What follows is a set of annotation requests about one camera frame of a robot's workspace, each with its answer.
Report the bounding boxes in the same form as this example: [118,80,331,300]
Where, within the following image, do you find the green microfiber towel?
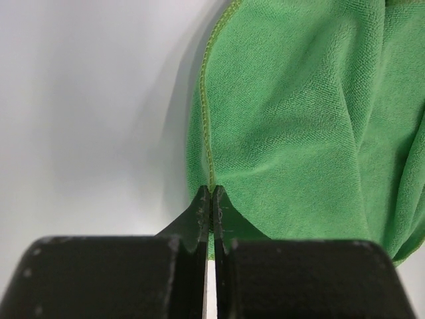
[186,1,424,265]

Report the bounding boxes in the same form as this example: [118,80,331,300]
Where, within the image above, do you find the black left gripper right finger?
[212,186,414,318]

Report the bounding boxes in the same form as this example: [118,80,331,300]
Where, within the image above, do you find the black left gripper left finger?
[1,186,210,318]

